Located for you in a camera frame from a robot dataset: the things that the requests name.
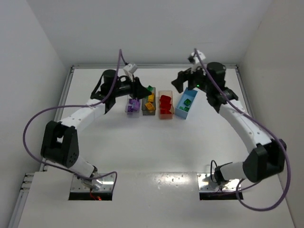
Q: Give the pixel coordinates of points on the purple lego brick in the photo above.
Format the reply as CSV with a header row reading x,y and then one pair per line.
x,y
129,109

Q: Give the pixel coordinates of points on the purple curved lego piece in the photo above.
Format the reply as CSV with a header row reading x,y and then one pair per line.
x,y
135,103

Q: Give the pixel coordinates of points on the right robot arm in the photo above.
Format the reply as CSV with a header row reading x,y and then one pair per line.
x,y
265,157

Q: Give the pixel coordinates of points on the red flower lego piece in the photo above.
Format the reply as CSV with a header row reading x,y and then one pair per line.
x,y
165,99

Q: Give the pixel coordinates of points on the tan plastic container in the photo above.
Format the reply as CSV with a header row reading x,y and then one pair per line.
x,y
166,116

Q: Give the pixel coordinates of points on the smoke grey plastic container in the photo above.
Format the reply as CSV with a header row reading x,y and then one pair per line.
x,y
146,112

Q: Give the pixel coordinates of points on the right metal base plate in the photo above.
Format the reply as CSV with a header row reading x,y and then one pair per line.
x,y
206,185

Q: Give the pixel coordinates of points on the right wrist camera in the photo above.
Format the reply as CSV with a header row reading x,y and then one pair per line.
x,y
195,59

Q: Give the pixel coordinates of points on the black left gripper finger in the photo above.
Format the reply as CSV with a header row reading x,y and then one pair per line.
x,y
141,93
138,87

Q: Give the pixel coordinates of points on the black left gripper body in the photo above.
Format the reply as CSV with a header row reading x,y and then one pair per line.
x,y
135,88

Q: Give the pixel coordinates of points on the metal base plate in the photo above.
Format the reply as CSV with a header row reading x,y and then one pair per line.
x,y
101,185
206,185

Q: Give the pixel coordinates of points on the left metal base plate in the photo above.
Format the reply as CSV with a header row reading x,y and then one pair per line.
x,y
101,185

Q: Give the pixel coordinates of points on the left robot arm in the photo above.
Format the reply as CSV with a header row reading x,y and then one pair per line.
x,y
60,141

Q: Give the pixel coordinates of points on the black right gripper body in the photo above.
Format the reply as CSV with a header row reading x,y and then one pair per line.
x,y
187,78

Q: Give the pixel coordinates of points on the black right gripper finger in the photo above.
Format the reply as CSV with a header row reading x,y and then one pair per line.
x,y
182,77
179,86

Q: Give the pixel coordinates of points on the blue plastic container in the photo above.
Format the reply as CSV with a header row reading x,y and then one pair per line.
x,y
184,104

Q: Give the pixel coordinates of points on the yellow butterfly lego piece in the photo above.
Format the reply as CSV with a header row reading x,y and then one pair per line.
x,y
151,98

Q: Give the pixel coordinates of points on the red lego brick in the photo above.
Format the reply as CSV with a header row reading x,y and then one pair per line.
x,y
165,109

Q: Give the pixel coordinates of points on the yellow lego brick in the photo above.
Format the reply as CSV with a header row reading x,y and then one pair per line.
x,y
149,106

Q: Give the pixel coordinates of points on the clear plastic container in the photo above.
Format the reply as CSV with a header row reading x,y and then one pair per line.
x,y
133,114

